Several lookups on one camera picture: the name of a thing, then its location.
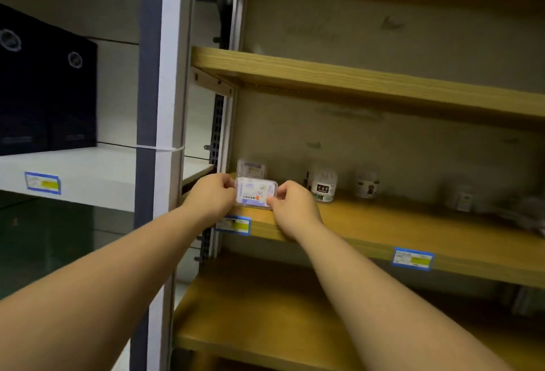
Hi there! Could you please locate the person's right hand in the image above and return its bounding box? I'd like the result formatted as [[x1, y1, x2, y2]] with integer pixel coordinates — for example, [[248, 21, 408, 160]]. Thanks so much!
[[266, 180, 323, 242]]

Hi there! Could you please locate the person's left hand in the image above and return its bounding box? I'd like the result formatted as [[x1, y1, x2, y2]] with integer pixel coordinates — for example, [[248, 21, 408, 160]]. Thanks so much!
[[181, 172, 236, 230]]

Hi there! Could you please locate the clear box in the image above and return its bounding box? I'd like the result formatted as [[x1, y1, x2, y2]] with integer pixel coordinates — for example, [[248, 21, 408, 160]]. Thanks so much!
[[236, 159, 267, 180], [234, 177, 279, 209]]

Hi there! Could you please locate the wooden shelf with blue labels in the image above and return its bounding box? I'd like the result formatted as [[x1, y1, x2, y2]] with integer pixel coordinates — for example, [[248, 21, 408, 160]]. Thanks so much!
[[212, 189, 545, 289]]

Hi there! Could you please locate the person's left forearm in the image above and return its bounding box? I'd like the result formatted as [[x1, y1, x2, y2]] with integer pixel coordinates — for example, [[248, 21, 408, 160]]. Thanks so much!
[[0, 206, 205, 371]]

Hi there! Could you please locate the person's right forearm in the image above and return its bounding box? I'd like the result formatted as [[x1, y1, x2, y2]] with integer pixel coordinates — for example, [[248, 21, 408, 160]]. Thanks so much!
[[294, 221, 514, 371]]

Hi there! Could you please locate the blue framed price label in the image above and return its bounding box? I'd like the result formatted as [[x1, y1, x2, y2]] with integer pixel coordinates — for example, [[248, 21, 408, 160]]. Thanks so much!
[[24, 172, 62, 196], [391, 247, 435, 272], [215, 215, 253, 236]]

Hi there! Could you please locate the green storage box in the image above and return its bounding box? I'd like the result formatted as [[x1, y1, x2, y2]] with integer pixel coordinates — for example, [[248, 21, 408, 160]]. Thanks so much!
[[0, 196, 95, 300]]

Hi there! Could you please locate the white cable tie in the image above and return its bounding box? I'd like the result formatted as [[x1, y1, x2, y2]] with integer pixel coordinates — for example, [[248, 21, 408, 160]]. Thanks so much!
[[135, 143, 186, 152]]

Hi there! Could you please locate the white metal shelf bracket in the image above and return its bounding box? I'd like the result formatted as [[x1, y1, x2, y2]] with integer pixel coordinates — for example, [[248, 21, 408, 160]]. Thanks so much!
[[190, 66, 234, 97]]

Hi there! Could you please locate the white grey metal upright post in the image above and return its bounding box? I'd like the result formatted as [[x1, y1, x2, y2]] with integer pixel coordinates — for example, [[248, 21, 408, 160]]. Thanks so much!
[[129, 0, 196, 371]]

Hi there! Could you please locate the white slotted rack rail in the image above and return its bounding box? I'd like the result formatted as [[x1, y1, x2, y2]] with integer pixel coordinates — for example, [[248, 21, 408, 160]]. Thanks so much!
[[200, 0, 249, 265], [502, 285, 545, 317]]

